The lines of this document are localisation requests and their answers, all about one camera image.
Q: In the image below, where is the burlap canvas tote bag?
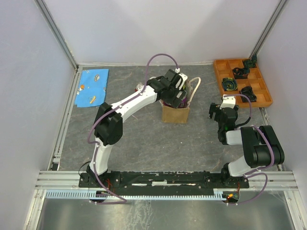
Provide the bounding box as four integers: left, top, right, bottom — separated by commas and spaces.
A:
160, 77, 201, 124

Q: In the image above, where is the purple soda can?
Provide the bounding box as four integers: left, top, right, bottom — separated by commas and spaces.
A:
177, 90, 187, 108

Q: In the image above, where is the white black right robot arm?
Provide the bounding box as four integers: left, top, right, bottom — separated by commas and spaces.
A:
209, 103, 285, 187

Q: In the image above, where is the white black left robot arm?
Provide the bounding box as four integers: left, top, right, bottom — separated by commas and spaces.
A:
86, 69, 188, 187

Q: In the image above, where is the blue yellow rolled sock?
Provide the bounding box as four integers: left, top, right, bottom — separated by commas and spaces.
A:
222, 78, 238, 92

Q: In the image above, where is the black rolled sock front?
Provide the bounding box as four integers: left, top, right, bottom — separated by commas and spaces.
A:
240, 86, 257, 102

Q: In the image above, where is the black rolled sock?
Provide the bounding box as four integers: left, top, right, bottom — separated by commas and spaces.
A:
240, 86, 257, 102
232, 67, 250, 80

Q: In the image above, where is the orange wooden compartment tray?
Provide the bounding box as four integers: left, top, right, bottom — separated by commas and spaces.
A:
213, 58, 273, 108

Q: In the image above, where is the black rolled sock centre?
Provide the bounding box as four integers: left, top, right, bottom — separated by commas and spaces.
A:
232, 67, 250, 80

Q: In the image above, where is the dark green rolled sock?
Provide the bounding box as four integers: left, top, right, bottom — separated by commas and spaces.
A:
242, 54, 258, 69

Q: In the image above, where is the blue patterned cloth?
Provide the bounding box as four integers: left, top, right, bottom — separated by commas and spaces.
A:
74, 69, 109, 108

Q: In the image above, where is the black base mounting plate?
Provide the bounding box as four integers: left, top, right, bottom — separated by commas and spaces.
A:
78, 170, 250, 195

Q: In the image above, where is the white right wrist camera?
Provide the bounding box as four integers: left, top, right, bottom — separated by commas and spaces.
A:
220, 94, 236, 110

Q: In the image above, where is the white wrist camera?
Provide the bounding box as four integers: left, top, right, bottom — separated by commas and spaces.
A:
176, 73, 188, 90
220, 94, 236, 110

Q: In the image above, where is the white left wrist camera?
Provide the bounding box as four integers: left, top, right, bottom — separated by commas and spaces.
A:
176, 73, 188, 90

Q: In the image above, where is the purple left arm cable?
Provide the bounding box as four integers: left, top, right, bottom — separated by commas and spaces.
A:
86, 53, 180, 206

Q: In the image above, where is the aluminium frame rail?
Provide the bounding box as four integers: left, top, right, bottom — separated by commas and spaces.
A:
33, 170, 82, 191

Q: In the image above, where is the blue slotted cable duct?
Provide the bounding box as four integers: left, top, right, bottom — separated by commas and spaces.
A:
45, 189, 227, 201

